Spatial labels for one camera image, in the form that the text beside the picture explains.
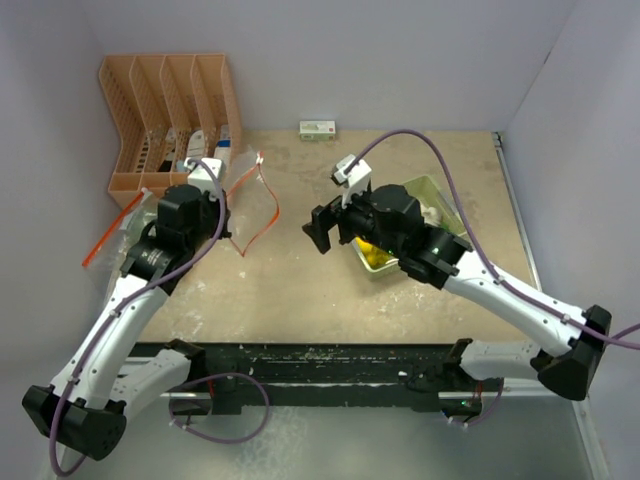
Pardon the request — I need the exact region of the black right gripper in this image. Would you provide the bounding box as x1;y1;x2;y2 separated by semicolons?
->
303;180;404;259

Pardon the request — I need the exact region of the green netted melon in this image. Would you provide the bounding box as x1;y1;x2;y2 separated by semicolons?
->
127;206;157;238

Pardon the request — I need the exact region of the yellow banana bunch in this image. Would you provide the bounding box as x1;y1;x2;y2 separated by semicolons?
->
355;237;394;269

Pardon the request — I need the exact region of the clear zip bag orange zipper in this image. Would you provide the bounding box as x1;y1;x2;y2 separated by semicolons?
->
82;187;158;282

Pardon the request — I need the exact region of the white garlic bulb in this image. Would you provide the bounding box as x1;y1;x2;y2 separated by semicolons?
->
420;203;443;227

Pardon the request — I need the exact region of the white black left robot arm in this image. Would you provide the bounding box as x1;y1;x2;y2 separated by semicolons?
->
22;184;230;461

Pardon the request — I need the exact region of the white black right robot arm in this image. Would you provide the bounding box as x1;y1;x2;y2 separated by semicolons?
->
302;185;611;401

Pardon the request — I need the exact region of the white ribbed item in organizer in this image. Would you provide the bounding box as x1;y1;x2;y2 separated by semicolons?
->
175;129;206;172

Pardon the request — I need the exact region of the white blue bottle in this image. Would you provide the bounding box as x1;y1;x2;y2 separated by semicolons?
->
213;124;232;164

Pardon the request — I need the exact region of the small white green box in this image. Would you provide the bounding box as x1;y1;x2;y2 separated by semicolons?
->
299;120;337;141

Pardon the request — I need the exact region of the pale green perforated basket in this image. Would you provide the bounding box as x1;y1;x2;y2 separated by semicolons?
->
351;175;469;281

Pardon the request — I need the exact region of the peach plastic desk organizer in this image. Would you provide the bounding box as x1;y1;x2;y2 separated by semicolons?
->
99;53;243;208

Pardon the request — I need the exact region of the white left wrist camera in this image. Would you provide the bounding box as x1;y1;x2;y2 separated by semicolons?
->
184;157;226;192

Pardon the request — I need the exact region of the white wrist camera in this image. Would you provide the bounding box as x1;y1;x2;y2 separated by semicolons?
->
184;157;226;192
331;154;372;209

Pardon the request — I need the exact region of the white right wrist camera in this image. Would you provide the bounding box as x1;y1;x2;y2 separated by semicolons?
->
331;154;372;209

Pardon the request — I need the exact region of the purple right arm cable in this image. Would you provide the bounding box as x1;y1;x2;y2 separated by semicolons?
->
342;129;640;349

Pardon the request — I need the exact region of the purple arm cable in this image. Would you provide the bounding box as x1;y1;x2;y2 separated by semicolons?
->
48;158;226;477
342;129;640;349

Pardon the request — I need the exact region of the black front mounting rail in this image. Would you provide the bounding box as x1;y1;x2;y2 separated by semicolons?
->
124;337;506;416

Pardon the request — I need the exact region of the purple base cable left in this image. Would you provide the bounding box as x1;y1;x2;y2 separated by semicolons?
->
168;372;271;446

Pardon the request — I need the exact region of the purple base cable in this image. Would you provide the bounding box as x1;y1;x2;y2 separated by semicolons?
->
168;372;271;446
442;377;506;429

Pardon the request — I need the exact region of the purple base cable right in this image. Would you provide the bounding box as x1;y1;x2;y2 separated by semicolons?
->
442;377;506;429

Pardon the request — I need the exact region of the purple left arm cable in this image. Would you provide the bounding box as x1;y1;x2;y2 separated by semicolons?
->
48;158;226;477

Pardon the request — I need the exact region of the aluminium frame rail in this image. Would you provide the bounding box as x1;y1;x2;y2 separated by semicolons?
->
491;132;610;479

